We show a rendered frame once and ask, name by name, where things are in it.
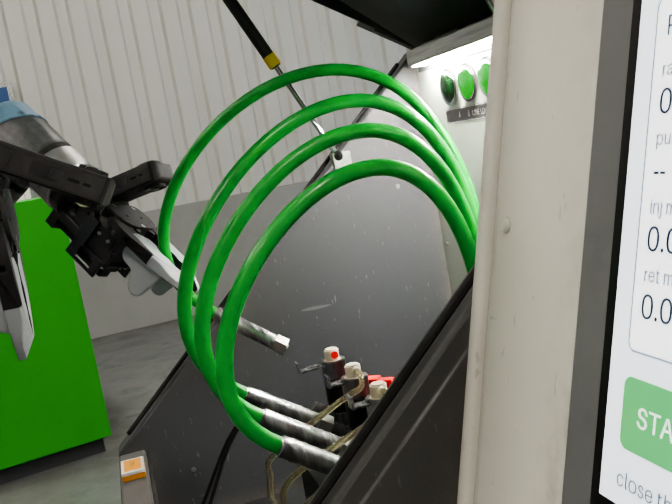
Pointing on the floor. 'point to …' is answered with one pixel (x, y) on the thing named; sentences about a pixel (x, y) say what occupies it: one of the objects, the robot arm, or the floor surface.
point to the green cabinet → (49, 362)
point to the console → (529, 250)
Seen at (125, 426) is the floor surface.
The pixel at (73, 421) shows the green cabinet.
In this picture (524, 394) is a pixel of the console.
